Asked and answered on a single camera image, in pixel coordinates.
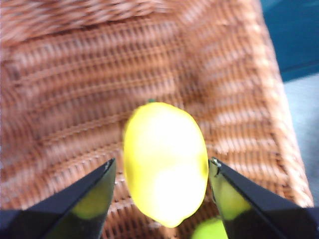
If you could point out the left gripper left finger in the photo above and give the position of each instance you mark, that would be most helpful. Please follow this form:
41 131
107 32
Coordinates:
62 219

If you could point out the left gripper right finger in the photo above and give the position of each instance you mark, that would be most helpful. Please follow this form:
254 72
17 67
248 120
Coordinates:
269 219

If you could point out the yellow lemon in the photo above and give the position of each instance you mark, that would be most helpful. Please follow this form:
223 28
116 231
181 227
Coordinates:
164 159

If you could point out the brown wicker basket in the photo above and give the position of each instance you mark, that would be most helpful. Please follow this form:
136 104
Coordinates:
74 87

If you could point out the green apple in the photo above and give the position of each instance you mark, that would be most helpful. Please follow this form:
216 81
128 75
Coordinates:
211 230

